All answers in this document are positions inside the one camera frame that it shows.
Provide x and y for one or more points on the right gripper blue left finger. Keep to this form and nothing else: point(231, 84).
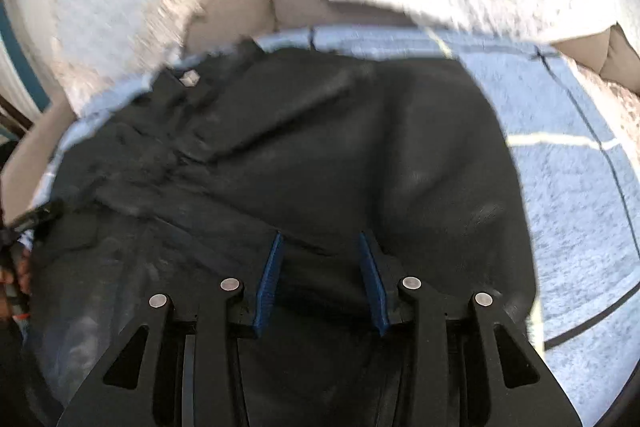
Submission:
point(266, 289)

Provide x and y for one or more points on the striped teal hanging cloth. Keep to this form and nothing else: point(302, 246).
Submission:
point(25, 93)

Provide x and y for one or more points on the black garment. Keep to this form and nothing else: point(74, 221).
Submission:
point(145, 278)

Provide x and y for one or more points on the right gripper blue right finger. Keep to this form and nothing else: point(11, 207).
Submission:
point(375, 289)

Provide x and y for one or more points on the blue checked bed sheet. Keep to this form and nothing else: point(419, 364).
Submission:
point(580, 194)

